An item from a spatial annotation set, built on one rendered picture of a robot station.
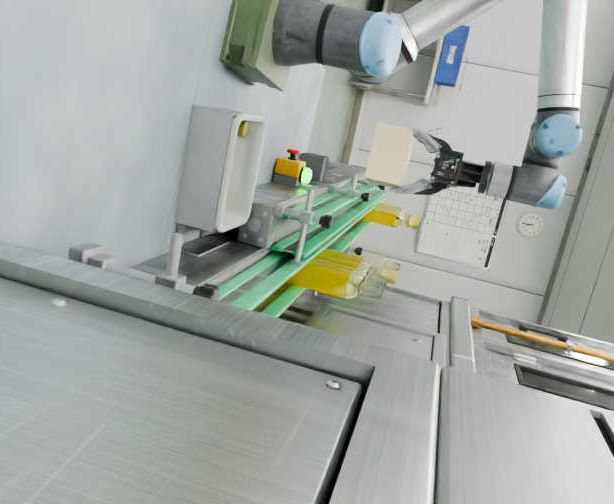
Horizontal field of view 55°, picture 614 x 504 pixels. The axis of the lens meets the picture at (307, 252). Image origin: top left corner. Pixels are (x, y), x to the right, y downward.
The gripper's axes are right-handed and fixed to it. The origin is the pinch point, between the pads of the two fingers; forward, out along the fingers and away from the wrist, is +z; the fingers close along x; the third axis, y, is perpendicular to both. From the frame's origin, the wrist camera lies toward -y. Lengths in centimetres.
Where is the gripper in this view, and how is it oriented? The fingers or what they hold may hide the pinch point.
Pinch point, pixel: (397, 159)
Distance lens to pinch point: 136.8
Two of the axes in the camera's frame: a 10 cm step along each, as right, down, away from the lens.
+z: -9.5, -2.4, 1.9
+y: -2.1, 0.4, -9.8
